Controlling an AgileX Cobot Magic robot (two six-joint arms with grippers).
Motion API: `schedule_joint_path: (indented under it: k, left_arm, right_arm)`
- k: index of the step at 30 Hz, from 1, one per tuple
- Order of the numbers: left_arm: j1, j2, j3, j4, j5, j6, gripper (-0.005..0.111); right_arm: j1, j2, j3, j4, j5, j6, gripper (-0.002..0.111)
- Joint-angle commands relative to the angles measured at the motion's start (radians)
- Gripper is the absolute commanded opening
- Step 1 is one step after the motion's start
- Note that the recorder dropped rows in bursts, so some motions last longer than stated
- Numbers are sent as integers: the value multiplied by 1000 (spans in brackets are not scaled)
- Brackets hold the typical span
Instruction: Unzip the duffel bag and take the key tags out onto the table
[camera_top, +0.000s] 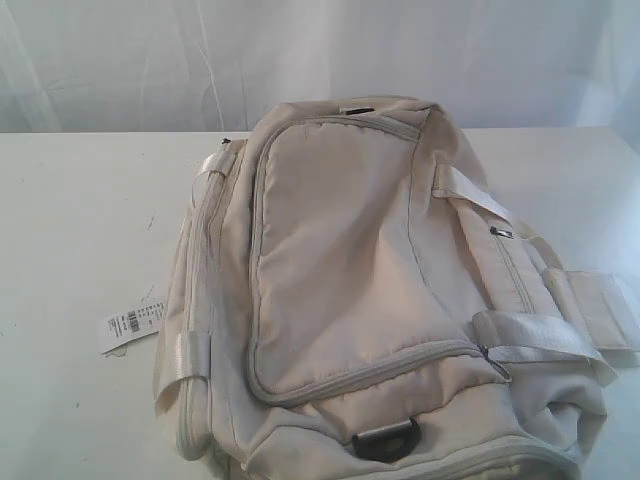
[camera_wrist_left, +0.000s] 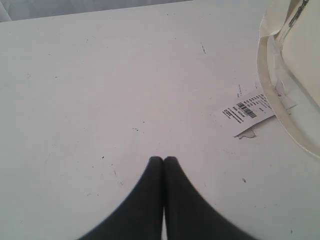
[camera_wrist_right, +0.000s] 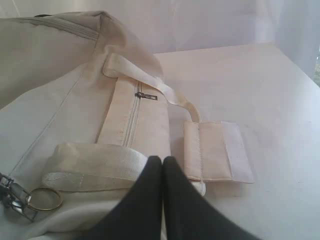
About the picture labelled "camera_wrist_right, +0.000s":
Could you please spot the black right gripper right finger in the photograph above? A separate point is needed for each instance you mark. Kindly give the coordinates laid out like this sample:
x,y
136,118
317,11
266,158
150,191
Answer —
x,y
188,216

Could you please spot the beige velcro handle wrap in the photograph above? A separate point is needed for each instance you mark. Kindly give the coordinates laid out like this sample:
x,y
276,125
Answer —
x,y
215,152

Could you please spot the gold key ring zipper pull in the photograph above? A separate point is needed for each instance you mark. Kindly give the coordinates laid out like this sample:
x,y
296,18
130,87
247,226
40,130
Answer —
x,y
45,199

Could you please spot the beige duffel bag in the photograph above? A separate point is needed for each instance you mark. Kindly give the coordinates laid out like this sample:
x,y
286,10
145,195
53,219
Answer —
x,y
83,105

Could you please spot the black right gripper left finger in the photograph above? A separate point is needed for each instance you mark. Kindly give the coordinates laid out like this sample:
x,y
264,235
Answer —
x,y
138,216

